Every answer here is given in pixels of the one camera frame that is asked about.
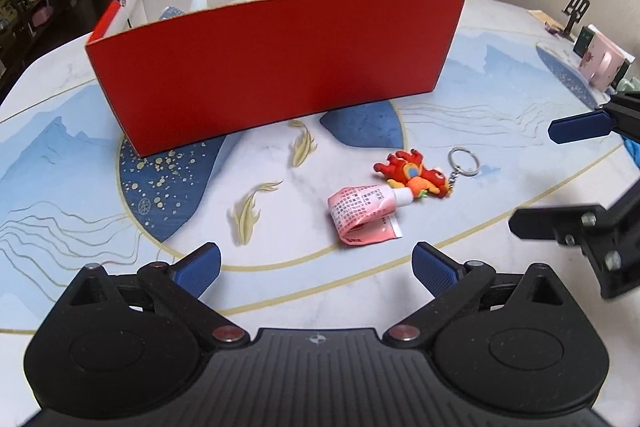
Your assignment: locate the pink gift box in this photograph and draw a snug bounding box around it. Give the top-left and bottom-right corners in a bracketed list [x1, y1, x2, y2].
[578, 25, 636, 92]

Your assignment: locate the pink squeezed tube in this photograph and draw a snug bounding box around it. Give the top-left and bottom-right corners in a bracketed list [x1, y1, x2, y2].
[328, 185, 414, 246]

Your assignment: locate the red and white cardboard box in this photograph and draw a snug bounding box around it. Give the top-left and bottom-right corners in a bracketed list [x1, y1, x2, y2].
[85, 0, 464, 156]

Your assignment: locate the dark blue sachet packet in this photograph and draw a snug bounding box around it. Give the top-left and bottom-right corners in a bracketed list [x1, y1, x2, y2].
[160, 6, 186, 20]

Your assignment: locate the red dragon keychain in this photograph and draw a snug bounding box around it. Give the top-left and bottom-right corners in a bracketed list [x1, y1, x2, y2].
[373, 146, 482, 199]

